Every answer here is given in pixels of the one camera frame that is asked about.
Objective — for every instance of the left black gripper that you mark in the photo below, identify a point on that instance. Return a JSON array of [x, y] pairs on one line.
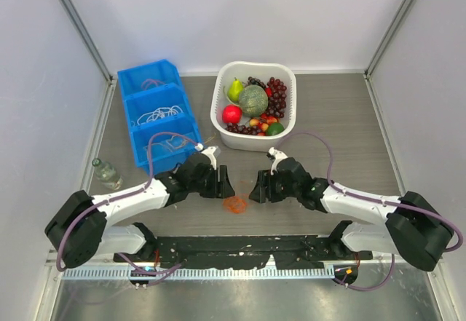
[[221, 188]]

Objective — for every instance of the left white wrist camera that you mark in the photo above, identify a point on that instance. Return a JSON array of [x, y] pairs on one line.
[[211, 152]]

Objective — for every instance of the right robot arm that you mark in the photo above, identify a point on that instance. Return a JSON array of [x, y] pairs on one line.
[[407, 226]]

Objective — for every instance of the red yellow cherries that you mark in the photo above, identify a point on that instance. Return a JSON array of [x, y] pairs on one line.
[[261, 124]]

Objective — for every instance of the blue plastic compartment bin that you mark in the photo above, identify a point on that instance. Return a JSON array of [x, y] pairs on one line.
[[155, 101]]

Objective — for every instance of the dark red grape bunch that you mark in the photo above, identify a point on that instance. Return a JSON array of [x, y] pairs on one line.
[[276, 91]]

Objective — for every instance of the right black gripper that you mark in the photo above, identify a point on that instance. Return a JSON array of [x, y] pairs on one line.
[[260, 193]]

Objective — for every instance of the red apple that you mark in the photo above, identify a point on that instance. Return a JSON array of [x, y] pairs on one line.
[[231, 114]]

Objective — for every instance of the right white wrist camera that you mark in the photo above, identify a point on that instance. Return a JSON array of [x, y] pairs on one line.
[[275, 156]]

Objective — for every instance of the green netted melon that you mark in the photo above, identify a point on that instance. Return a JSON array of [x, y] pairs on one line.
[[253, 100]]

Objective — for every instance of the green pear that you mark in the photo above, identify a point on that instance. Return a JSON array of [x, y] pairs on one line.
[[234, 90]]

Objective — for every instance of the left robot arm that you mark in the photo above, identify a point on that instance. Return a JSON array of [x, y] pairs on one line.
[[86, 226]]

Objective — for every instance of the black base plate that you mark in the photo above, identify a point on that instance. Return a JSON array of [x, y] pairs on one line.
[[248, 252]]

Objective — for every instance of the small dark grape bunch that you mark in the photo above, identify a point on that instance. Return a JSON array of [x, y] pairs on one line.
[[245, 129]]

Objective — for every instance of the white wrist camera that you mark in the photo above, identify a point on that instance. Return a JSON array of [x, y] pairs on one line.
[[211, 152], [275, 156]]

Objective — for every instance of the white plastic fruit basket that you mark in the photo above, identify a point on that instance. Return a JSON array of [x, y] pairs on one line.
[[242, 70]]

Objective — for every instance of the clear glass bottle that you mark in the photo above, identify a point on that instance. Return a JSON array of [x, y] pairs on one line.
[[107, 174]]

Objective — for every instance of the white slotted cable duct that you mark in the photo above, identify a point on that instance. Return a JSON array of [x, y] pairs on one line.
[[268, 272]]

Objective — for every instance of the green lime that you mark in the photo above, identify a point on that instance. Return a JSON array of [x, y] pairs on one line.
[[274, 129]]

